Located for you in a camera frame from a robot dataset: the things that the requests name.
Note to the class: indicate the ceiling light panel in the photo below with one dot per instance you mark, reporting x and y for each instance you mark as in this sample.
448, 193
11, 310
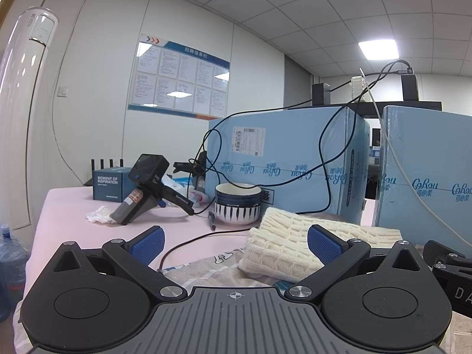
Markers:
379, 49

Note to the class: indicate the cream knitted sweater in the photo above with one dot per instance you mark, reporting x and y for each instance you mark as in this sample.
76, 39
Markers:
280, 239

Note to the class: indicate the spare hand-held gripper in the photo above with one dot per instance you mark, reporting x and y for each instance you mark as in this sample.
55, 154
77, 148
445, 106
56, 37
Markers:
147, 169

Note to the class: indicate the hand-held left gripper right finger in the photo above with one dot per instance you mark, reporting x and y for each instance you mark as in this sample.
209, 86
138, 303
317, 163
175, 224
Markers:
325, 246

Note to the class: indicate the dark blue box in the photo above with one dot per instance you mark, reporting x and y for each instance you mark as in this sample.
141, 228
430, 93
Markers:
107, 188

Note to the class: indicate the light blue carton with label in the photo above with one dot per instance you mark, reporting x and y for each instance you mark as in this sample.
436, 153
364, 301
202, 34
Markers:
287, 143

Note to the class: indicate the black power adapter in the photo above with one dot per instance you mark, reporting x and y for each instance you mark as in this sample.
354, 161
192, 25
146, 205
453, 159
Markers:
410, 86

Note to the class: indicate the white standing air conditioner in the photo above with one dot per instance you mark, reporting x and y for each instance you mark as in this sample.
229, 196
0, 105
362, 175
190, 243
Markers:
22, 118

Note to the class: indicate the pink table cover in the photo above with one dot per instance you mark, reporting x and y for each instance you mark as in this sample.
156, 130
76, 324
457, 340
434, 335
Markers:
73, 236

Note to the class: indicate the black shelf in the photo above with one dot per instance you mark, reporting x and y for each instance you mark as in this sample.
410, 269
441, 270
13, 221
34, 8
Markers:
405, 106

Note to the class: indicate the blue water jug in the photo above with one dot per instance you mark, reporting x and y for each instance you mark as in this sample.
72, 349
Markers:
11, 261

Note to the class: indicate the white light switch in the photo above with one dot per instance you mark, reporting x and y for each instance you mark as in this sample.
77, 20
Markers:
63, 92

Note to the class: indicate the black box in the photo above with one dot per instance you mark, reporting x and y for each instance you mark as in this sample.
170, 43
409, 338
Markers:
320, 94

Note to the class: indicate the blue striped ceramic bowl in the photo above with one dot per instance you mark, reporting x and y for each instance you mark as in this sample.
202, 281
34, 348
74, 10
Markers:
238, 210

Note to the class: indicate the small black device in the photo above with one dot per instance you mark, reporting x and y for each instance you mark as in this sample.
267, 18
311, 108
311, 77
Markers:
188, 165

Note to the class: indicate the crumpled white tissue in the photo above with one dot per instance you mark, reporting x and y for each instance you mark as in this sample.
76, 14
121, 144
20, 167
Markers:
99, 215

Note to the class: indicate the wall notice board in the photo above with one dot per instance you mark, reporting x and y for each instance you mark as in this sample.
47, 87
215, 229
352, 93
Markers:
177, 77

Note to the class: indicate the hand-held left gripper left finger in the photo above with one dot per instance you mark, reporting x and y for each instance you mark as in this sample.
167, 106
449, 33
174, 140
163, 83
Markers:
149, 246

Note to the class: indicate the black router with antennas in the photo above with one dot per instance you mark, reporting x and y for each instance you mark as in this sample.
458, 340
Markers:
88, 182

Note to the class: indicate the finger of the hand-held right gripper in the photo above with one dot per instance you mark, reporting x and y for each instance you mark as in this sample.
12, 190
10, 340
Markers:
437, 249

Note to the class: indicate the black marker pen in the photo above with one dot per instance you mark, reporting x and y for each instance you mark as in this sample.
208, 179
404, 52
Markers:
211, 222

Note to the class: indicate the crumpled plastic bag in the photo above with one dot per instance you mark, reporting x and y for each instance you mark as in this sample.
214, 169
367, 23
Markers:
173, 184

